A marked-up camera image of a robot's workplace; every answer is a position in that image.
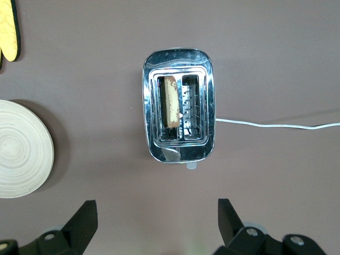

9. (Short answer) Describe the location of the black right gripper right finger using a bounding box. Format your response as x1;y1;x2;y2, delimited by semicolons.
214;198;283;255

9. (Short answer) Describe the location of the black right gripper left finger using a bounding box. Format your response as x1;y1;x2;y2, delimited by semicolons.
36;200;98;255

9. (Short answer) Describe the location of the slice of toast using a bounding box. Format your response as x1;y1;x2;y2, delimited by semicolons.
162;75;181;130

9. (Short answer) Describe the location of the round wooden plate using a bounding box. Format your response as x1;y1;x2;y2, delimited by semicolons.
0;99;55;199

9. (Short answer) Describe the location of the chrome two-slot toaster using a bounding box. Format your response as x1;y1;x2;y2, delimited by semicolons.
142;47;216;170

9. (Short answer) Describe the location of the brown table cloth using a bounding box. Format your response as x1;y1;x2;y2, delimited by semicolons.
0;0;340;255

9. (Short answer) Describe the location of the yellow quilted oven mitt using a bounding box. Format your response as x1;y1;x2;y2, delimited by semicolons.
0;0;21;71

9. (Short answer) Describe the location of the white toaster power cable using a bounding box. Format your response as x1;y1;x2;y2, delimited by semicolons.
215;118;340;130

